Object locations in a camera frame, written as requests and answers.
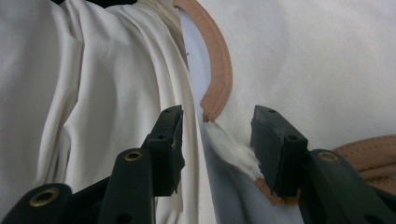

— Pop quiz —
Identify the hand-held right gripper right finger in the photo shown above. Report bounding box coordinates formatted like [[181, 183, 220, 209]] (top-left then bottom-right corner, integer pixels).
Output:
[[249, 105, 309, 199]]

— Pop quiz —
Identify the light blue mat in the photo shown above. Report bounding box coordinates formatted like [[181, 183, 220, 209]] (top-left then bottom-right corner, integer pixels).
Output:
[[178, 8, 304, 224]]

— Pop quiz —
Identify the cream baby bodysuit brown trim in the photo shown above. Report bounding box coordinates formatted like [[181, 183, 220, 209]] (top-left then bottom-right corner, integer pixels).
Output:
[[0, 0, 396, 224]]

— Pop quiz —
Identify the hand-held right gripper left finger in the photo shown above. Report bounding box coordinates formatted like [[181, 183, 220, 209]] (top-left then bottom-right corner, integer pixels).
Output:
[[141, 105, 187, 198]]

